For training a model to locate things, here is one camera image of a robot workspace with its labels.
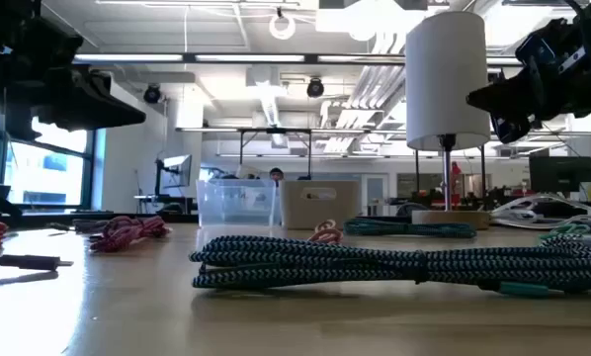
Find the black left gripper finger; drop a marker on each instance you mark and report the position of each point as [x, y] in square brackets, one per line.
[103, 109]

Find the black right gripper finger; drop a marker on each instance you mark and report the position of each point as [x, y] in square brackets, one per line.
[508, 99]

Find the grey monitor on arm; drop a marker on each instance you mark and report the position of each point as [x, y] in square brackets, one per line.
[176, 170]

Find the black round ceiling fixture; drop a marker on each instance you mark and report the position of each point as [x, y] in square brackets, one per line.
[152, 94]
[315, 87]

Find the white shade table lamp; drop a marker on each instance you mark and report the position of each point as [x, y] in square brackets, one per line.
[446, 79]

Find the black computer monitor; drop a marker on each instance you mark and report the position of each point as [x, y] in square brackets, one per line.
[560, 174]

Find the black overhead light bar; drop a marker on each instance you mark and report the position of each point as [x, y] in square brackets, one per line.
[189, 58]

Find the clear plastic bin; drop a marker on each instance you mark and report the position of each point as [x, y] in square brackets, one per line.
[236, 203]

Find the person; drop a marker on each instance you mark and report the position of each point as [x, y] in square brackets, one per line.
[276, 174]

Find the beige plastic bin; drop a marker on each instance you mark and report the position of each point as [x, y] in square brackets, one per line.
[320, 210]

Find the black aluminium table frame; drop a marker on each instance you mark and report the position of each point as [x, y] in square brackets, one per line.
[53, 219]

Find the black metal frame stand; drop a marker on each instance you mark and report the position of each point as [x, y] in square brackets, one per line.
[276, 131]

